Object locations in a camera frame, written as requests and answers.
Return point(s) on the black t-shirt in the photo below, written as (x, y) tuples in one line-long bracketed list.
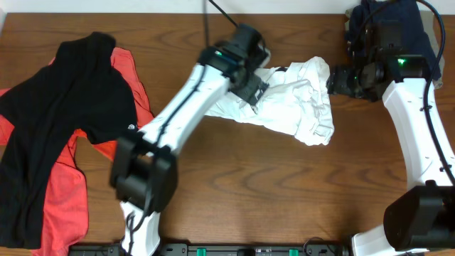
[(80, 89)]

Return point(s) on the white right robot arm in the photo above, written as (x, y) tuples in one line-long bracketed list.
[(422, 219)]

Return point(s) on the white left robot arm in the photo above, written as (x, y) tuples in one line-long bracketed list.
[(144, 172)]

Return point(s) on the dark navy folded garment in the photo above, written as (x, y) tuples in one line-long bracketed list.
[(415, 41)]

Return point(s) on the red-orange t-shirt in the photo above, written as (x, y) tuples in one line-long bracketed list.
[(65, 213)]

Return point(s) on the grey-beige folded garment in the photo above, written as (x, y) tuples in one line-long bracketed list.
[(427, 18)]

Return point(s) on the white t-shirt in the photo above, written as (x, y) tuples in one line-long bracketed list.
[(296, 103)]

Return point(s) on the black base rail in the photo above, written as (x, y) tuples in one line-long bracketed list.
[(313, 247)]

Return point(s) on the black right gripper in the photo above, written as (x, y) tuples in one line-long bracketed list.
[(334, 83)]

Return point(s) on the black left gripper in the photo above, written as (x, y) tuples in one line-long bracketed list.
[(254, 89)]

